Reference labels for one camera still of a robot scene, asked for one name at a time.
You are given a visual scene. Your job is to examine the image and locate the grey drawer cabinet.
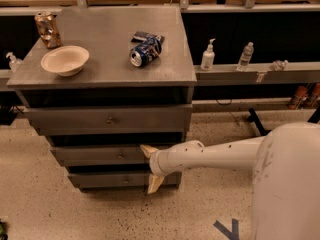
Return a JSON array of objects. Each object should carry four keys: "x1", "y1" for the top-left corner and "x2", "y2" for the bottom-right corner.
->
[{"x1": 6, "y1": 5, "x2": 198, "y2": 194}]

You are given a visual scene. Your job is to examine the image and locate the orange soda can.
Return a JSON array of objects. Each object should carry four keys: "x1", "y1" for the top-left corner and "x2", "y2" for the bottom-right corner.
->
[{"x1": 34, "y1": 11, "x2": 62, "y2": 49}]

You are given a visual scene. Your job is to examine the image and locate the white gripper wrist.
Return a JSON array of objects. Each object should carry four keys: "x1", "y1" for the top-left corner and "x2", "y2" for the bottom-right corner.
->
[{"x1": 140, "y1": 144, "x2": 176, "y2": 194}]

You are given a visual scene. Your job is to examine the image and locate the orange bottle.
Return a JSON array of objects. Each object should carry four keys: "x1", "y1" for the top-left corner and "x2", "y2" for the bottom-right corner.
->
[
  {"x1": 287, "y1": 86, "x2": 308, "y2": 109},
  {"x1": 304, "y1": 83, "x2": 320, "y2": 107}
]

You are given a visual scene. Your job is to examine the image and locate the orange bottle left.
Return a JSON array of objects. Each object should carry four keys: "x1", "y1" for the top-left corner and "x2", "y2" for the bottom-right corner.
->
[{"x1": 287, "y1": 86, "x2": 308, "y2": 109}]

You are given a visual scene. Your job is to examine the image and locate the white pump bottle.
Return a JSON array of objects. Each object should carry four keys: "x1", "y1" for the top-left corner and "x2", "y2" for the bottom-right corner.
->
[{"x1": 200, "y1": 39, "x2": 215, "y2": 71}]

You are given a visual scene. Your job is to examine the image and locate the dark snack packet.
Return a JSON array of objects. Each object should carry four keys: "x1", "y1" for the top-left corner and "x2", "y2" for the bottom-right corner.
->
[{"x1": 131, "y1": 31, "x2": 165, "y2": 43}]

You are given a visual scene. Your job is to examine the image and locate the grey top drawer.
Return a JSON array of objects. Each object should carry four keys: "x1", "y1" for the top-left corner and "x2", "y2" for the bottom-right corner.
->
[{"x1": 25, "y1": 105, "x2": 192, "y2": 136}]

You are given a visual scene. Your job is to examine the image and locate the clear pump bottle left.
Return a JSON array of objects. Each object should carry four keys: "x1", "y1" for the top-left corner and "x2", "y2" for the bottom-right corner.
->
[{"x1": 6, "y1": 52, "x2": 22, "y2": 72}]

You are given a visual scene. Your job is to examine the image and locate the grey bottom drawer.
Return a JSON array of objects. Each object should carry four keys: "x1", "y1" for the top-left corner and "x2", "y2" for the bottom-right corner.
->
[{"x1": 67, "y1": 169, "x2": 183, "y2": 190}]

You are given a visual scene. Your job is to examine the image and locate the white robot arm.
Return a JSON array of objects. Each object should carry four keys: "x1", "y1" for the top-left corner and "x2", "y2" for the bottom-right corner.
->
[{"x1": 141, "y1": 122, "x2": 320, "y2": 240}]

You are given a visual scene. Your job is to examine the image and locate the clear water bottle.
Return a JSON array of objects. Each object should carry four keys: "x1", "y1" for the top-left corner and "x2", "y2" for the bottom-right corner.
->
[{"x1": 237, "y1": 42, "x2": 254, "y2": 71}]

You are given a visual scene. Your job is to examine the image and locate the grey drawer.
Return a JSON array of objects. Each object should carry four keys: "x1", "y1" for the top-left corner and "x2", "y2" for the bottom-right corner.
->
[
  {"x1": 51, "y1": 145, "x2": 148, "y2": 167},
  {"x1": 25, "y1": 105, "x2": 192, "y2": 136},
  {"x1": 67, "y1": 169, "x2": 183, "y2": 190}
]

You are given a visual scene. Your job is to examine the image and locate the blue pepsi can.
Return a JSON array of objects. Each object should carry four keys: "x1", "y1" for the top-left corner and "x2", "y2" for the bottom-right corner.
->
[{"x1": 129, "y1": 37, "x2": 162, "y2": 67}]

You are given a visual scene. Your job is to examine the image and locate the crumpled plastic wrapper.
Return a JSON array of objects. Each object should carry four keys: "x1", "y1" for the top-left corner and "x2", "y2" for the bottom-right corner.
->
[{"x1": 271, "y1": 60, "x2": 289, "y2": 71}]

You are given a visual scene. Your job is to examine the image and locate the orange bottle right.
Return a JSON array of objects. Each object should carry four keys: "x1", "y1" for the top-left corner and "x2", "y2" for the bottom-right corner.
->
[{"x1": 304, "y1": 83, "x2": 320, "y2": 107}]

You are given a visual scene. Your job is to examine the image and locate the white bowl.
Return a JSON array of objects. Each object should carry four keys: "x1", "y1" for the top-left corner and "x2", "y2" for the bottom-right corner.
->
[{"x1": 41, "y1": 45, "x2": 89, "y2": 77}]

